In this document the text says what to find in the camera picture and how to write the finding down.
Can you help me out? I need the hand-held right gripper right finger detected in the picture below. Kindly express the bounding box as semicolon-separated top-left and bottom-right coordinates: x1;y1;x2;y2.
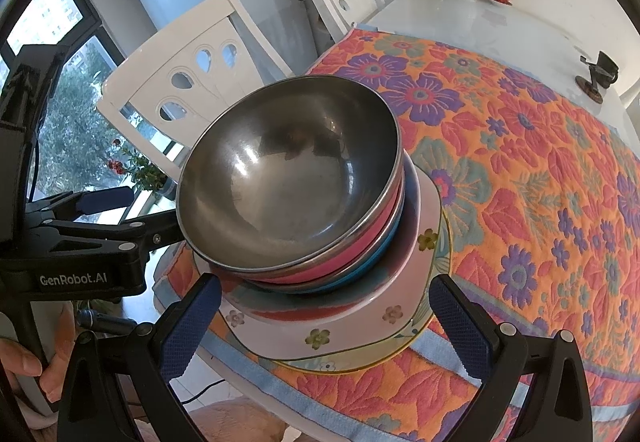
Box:
428;273;593;442

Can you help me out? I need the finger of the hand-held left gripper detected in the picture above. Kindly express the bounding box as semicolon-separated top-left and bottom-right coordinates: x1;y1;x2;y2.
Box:
42;209;183;255
27;186;135;225

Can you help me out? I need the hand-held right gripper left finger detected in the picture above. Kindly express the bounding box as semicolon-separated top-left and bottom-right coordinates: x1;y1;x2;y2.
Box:
56;273;223;442

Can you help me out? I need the pink dotted ceramic bowl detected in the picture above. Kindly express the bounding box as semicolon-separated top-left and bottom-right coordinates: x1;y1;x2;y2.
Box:
215;162;422;323

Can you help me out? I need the blue steel bowl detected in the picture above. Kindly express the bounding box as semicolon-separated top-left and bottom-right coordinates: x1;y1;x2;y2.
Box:
250;172;408;295

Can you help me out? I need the square tree print plate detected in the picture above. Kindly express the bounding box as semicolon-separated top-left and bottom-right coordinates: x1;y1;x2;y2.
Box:
217;167;443;360

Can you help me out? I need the round blue floral plate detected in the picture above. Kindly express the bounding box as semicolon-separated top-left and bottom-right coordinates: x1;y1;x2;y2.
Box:
192;217;453;375

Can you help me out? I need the magenta steel bowl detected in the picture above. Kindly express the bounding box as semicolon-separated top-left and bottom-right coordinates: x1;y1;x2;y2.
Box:
176;76;405;285

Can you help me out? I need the person's left hand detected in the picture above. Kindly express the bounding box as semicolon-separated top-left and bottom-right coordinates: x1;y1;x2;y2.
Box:
0;306;77;399

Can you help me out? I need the red flowering potted plant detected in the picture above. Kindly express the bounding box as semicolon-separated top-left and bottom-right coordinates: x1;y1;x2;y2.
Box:
107;137;171;195

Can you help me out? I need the orange floral table mat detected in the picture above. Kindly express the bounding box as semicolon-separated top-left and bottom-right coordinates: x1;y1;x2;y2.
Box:
152;24;640;442

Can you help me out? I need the black framed window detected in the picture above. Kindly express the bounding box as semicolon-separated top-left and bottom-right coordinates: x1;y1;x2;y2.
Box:
0;0;181;223

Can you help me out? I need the black ornament on wooden base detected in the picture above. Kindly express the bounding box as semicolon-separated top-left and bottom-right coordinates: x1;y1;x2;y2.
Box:
574;50;621;105

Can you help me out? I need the black floor cable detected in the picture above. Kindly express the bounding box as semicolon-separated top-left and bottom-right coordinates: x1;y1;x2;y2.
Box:
177;377;228;405

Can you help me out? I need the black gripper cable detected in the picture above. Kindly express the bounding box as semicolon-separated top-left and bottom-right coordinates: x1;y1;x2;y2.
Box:
27;129;43;203

